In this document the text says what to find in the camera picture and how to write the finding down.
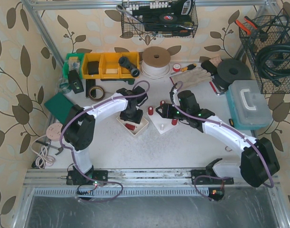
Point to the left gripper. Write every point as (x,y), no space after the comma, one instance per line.
(131,116)

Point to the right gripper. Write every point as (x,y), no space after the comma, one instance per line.
(165,110)

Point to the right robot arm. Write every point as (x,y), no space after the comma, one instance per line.
(258,162)

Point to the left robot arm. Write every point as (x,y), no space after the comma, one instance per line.
(78,130)

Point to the yellow storage bins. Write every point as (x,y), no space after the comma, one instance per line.
(108,65)

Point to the grey pipe fitting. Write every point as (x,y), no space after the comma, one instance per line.
(127,64)

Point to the brown tape roll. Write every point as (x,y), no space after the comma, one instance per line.
(96,93)

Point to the beige work glove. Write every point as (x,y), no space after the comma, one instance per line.
(191,78)

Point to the black box in bin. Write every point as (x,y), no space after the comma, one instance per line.
(93,67)

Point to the small yellow black screwdriver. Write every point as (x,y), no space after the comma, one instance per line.
(189,67)

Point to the black battery charger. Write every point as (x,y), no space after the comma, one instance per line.
(75,82)

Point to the yellow black screwdriver by toolbox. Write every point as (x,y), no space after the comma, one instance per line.
(231,122)

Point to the black brush with sponge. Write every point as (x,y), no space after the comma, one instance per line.
(211,65)

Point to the green storage bin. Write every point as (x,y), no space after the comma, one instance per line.
(73,61)

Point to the glass jar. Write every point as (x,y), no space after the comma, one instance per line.
(64,86)

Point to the brass padlock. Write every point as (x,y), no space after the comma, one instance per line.
(228,149)

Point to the green foam pad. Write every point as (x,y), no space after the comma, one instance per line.
(59,106)

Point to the black foam disc spool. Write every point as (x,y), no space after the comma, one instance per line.
(230,70)

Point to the teal clear toolbox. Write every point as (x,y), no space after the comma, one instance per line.
(248,107)

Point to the round sanding disc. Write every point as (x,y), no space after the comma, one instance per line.
(53,132)

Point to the white four-peg base plate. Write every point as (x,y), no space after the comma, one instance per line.
(162,125)

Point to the white cable spool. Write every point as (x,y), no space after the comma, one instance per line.
(155,63)

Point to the wire basket with tools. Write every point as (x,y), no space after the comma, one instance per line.
(159,18)

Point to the orange handled pliers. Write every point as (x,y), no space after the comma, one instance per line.
(243,27)

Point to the wire basket with hoses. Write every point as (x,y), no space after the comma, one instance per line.
(268,50)

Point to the aluminium rail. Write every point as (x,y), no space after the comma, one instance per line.
(127,177)

